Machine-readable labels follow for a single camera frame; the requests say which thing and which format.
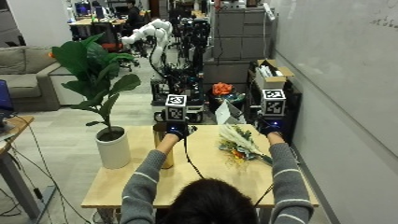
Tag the white plant pot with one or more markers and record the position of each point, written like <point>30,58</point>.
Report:
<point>113,149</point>

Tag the left glove marker cube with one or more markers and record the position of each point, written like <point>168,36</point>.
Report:
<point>176,107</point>

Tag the wooden side desk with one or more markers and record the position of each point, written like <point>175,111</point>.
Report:
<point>13,161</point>

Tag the large-leaf green plant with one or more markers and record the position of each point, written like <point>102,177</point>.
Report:
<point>97,74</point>

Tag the grey sofa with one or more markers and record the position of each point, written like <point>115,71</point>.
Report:
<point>29,77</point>

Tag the blue laptop screen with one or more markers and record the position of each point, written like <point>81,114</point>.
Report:
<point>5,96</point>

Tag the orange cloth bundle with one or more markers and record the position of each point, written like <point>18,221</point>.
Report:
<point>223,88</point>

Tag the gold metal vase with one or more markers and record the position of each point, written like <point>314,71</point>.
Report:
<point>162,146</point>

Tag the open cardboard box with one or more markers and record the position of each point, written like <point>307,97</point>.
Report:
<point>272,74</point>

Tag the person's right hand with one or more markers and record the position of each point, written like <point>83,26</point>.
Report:
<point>270,128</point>

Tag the glove marker cube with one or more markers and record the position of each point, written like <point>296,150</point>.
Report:
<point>274,102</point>
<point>176,107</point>

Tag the black robot cart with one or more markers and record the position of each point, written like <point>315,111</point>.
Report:
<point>179,90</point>

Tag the wooden office desk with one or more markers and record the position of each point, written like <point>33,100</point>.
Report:
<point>97,23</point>

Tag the white paper bag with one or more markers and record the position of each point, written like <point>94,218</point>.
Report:
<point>230,114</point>

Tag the grey filing cabinet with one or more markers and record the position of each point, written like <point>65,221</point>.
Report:
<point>243,34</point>

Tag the right glove marker cube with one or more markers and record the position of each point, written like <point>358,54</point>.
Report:
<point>274,102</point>

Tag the person's left hand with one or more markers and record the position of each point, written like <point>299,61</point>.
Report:
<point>178,129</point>

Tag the the person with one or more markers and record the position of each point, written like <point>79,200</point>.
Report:
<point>216,202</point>

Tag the wrapped flower bouquet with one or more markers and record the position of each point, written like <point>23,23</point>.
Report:
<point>243,144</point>

